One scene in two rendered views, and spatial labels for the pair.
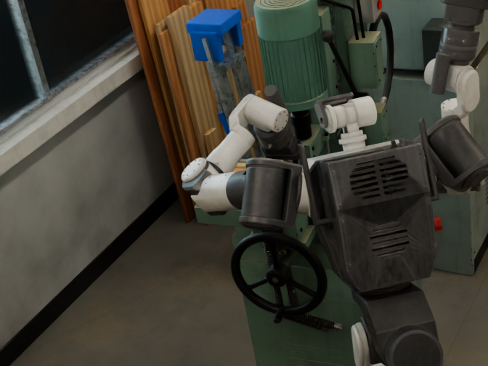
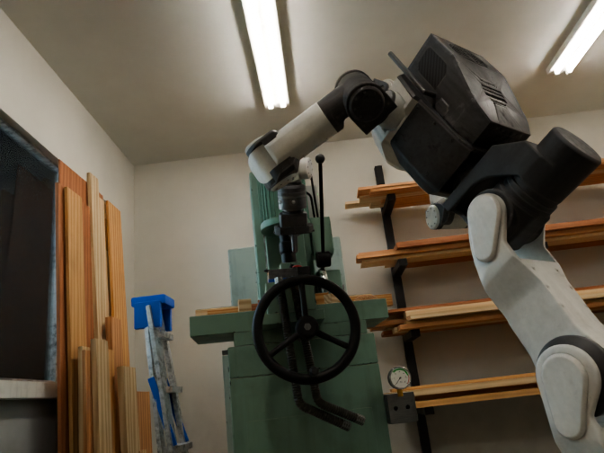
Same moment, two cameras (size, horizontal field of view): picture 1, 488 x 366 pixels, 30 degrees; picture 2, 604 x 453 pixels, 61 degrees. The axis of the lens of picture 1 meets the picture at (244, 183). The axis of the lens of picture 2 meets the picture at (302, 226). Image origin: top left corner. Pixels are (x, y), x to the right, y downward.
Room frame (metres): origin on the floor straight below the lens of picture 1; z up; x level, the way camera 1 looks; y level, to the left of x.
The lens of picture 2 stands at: (0.94, 0.69, 0.63)
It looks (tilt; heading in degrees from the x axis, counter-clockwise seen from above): 18 degrees up; 327
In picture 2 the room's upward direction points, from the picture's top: 7 degrees counter-clockwise
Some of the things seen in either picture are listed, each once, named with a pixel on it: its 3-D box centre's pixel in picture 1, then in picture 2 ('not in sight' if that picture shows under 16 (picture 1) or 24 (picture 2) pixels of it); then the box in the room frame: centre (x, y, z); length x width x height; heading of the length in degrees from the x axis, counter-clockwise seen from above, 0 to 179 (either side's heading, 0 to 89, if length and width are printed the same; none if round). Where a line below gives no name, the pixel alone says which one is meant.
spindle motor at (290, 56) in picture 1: (291, 50); (281, 190); (2.41, -0.20, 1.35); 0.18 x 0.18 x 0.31
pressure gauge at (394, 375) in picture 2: not in sight; (399, 381); (2.10, -0.34, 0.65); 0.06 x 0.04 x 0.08; 64
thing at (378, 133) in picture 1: (372, 124); (329, 287); (2.50, -0.42, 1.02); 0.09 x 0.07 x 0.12; 64
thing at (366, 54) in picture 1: (367, 59); (321, 238); (2.53, -0.43, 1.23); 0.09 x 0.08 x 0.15; 154
